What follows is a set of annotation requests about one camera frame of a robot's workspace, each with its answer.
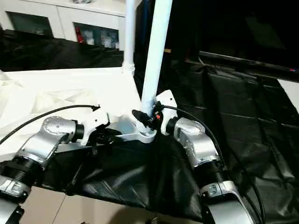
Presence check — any white plastic table leg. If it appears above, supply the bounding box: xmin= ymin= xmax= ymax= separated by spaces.
xmin=139 ymin=0 xmax=174 ymax=137
xmin=122 ymin=0 xmax=137 ymax=73

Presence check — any white plastic table top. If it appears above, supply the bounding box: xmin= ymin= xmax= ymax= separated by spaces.
xmin=0 ymin=66 xmax=158 ymax=163

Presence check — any black mat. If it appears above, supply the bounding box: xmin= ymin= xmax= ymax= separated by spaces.
xmin=0 ymin=29 xmax=299 ymax=222

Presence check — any black panel with blue edge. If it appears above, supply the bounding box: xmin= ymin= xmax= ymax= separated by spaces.
xmin=135 ymin=0 xmax=151 ymax=70

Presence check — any black flat screen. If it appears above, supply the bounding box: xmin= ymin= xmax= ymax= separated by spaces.
xmin=198 ymin=50 xmax=299 ymax=82

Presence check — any white glass-door cabinet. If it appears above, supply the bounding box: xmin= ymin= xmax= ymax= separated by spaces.
xmin=0 ymin=0 xmax=128 ymax=51

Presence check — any white flat board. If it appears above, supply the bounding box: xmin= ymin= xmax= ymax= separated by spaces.
xmin=276 ymin=77 xmax=299 ymax=110

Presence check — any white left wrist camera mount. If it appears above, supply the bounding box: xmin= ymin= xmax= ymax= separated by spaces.
xmin=81 ymin=107 xmax=112 ymax=147

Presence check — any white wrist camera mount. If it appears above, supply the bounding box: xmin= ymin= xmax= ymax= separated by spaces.
xmin=81 ymin=107 xmax=112 ymax=147
xmin=153 ymin=89 xmax=179 ymax=136

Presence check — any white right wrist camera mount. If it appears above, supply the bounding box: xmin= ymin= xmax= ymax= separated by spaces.
xmin=153 ymin=89 xmax=179 ymax=136

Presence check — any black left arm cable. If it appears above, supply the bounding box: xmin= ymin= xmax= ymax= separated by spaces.
xmin=0 ymin=105 xmax=101 ymax=146

